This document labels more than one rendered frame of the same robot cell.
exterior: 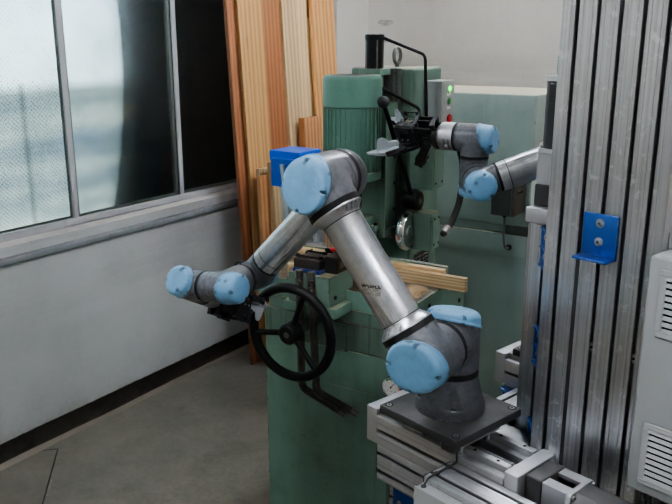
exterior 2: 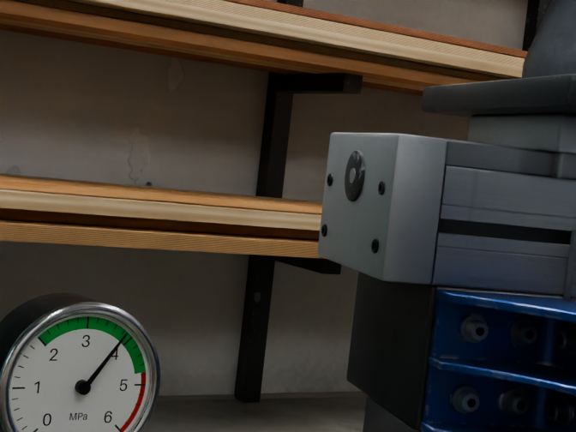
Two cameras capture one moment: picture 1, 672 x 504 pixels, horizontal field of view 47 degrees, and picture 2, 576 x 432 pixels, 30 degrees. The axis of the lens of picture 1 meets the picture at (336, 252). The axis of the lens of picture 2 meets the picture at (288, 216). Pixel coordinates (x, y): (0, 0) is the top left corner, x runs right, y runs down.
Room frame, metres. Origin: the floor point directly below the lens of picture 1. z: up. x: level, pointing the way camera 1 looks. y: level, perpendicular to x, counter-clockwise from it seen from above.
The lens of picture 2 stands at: (1.77, 0.17, 0.75)
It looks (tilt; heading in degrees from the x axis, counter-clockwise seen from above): 3 degrees down; 296
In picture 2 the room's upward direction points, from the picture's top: 6 degrees clockwise
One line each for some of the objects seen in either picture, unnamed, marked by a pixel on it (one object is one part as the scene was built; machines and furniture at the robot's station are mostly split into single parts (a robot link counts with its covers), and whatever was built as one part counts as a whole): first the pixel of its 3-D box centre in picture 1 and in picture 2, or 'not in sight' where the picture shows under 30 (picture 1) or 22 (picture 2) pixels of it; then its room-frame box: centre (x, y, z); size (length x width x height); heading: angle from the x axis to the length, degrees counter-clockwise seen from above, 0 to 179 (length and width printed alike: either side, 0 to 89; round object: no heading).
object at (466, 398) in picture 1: (451, 385); not in sight; (1.57, -0.25, 0.87); 0.15 x 0.15 x 0.10
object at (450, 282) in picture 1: (378, 270); not in sight; (2.28, -0.13, 0.92); 0.58 x 0.02 x 0.04; 59
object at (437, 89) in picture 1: (439, 105); not in sight; (2.53, -0.33, 1.40); 0.10 x 0.06 x 0.16; 149
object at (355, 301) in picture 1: (335, 290); not in sight; (2.24, 0.00, 0.87); 0.61 x 0.30 x 0.06; 59
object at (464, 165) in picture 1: (474, 177); not in sight; (2.03, -0.36, 1.25); 0.11 x 0.08 x 0.11; 177
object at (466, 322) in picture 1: (451, 337); not in sight; (1.56, -0.25, 0.98); 0.13 x 0.12 x 0.14; 148
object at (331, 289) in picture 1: (320, 283); not in sight; (2.16, 0.04, 0.92); 0.15 x 0.13 x 0.09; 59
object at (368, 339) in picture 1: (369, 304); not in sight; (2.44, -0.11, 0.76); 0.57 x 0.45 x 0.09; 149
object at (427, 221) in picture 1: (423, 229); not in sight; (2.41, -0.28, 1.02); 0.09 x 0.07 x 0.12; 59
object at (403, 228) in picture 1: (406, 231); not in sight; (2.38, -0.22, 1.02); 0.12 x 0.03 x 0.12; 149
